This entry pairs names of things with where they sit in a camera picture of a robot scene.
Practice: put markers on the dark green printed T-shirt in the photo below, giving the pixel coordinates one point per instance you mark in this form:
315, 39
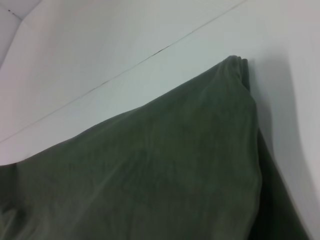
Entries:
150, 175

